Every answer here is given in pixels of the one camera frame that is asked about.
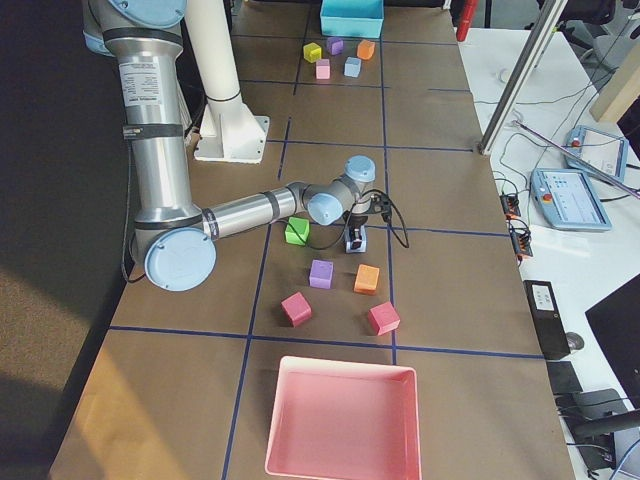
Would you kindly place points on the green foam block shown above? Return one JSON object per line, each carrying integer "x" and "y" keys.
{"x": 297, "y": 231}

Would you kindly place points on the light blue block group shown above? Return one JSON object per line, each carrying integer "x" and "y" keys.
{"x": 364, "y": 242}
{"x": 352, "y": 67}

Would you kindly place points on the purple foam block right group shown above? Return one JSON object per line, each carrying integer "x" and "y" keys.
{"x": 321, "y": 274}

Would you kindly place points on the purple foam block group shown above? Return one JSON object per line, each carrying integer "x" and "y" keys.
{"x": 334, "y": 45}
{"x": 321, "y": 274}

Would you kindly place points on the crimson foam block near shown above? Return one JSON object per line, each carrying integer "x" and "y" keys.
{"x": 297, "y": 309}

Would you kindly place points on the yellow foam block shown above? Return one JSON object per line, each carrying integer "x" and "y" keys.
{"x": 312, "y": 52}

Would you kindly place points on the pink plastic tray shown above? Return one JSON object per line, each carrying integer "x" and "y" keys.
{"x": 344, "y": 420}

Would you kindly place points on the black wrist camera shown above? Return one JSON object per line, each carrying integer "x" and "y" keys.
{"x": 381, "y": 205}

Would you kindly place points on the black monitor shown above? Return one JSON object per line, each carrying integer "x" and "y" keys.
{"x": 614, "y": 321}

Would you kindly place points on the orange foam block left group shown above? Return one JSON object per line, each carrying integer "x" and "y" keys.
{"x": 366, "y": 49}

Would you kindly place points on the orange foam block group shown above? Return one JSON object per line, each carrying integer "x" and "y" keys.
{"x": 367, "y": 278}
{"x": 366, "y": 49}

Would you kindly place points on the pink foam block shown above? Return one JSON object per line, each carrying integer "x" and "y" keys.
{"x": 323, "y": 69}

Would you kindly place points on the purple foam block left group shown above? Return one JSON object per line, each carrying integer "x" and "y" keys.
{"x": 334, "y": 45}

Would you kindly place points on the black computer mouse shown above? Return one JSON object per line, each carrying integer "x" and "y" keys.
{"x": 575, "y": 341}

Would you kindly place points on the black power box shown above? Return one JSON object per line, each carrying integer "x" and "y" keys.
{"x": 546, "y": 319}

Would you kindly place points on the red fire extinguisher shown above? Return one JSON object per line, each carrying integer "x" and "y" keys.
{"x": 465, "y": 19}

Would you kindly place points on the teach pendant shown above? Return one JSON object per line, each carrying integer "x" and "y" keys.
{"x": 567, "y": 200}
{"x": 604, "y": 151}

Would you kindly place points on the orange black connector strip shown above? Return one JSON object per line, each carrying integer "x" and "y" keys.
{"x": 518, "y": 229}

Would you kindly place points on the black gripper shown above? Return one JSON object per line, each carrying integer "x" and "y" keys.
{"x": 356, "y": 221}

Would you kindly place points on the crimson foam block far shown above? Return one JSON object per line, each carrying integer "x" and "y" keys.
{"x": 383, "y": 318}

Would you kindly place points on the near teach pendant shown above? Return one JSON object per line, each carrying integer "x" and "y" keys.
{"x": 567, "y": 200}

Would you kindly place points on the far teach pendant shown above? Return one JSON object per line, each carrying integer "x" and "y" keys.
{"x": 604, "y": 151}

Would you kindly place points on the blue plastic bin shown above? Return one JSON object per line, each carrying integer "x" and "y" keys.
{"x": 352, "y": 18}

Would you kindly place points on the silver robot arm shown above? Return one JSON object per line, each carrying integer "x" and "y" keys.
{"x": 174, "y": 240}

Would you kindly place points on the crimson foam block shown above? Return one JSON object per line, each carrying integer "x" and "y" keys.
{"x": 383, "y": 318}
{"x": 297, "y": 309}

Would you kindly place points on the orange foam block right group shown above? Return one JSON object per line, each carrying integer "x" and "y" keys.
{"x": 367, "y": 278}

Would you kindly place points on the aluminium frame post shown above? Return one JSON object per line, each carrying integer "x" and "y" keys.
{"x": 538, "y": 39}

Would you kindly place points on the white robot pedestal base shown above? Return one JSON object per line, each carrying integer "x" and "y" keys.
{"x": 229, "y": 131}

